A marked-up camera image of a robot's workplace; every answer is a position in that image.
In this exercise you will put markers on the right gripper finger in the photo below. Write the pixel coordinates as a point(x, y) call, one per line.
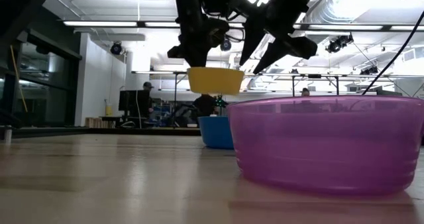
point(273, 53)
point(253, 35)

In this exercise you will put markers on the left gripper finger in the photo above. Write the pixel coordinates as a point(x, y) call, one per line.
point(198, 60)

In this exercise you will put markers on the blue and white bowl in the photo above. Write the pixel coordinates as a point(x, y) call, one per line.
point(215, 81)

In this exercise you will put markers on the blue plastic bowl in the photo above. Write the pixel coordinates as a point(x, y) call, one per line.
point(215, 133)

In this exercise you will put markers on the pink translucent plastic bowl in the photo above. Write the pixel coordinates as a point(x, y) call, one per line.
point(324, 144)

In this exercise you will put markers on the wooden crate stack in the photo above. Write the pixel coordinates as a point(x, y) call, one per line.
point(96, 122)

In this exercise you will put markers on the ceiling strip light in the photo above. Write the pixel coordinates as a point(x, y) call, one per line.
point(236, 25)
point(99, 24)
point(344, 27)
point(162, 24)
point(407, 28)

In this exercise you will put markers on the person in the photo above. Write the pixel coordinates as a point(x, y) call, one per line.
point(148, 85)
point(205, 104)
point(305, 92)

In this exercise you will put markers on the black ceiling spotlight cluster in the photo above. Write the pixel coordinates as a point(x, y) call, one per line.
point(338, 44)

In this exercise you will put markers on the black computer monitor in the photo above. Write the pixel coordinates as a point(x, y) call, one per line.
point(132, 101)

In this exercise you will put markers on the small black spotlight cluster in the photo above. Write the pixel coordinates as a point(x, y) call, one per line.
point(369, 71)

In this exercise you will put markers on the yellow drink container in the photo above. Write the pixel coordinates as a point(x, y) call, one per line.
point(108, 110)

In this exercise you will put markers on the black metal rack frame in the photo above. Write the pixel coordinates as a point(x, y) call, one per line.
point(298, 75)

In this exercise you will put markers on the silver ventilation duct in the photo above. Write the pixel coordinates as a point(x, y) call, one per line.
point(328, 5)

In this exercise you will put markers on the black aluminium table frame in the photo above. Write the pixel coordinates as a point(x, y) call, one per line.
point(66, 131)

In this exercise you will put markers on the white cylindrical post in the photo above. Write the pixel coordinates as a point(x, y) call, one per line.
point(7, 136)

